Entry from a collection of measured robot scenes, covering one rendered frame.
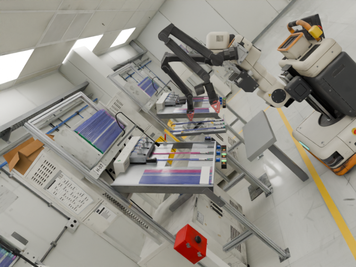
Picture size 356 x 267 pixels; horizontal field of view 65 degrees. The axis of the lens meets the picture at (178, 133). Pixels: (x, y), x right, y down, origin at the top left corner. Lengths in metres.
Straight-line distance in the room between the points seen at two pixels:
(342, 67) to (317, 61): 0.17
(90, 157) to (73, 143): 0.15
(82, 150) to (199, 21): 8.01
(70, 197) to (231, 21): 8.24
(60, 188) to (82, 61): 3.64
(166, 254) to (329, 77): 1.70
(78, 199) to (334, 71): 1.96
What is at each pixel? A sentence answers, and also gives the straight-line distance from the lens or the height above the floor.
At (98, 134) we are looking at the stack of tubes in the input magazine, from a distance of 2.26.
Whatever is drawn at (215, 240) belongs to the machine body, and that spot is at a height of 0.38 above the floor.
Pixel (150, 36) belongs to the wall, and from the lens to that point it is 9.98.
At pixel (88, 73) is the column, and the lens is 5.57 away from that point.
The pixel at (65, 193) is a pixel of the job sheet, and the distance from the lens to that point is 2.24.
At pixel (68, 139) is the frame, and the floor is 1.64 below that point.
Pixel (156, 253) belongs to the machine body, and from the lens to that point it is 2.35.
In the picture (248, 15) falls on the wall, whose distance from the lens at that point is 9.68.
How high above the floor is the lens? 1.42
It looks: 9 degrees down
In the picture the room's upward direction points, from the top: 49 degrees counter-clockwise
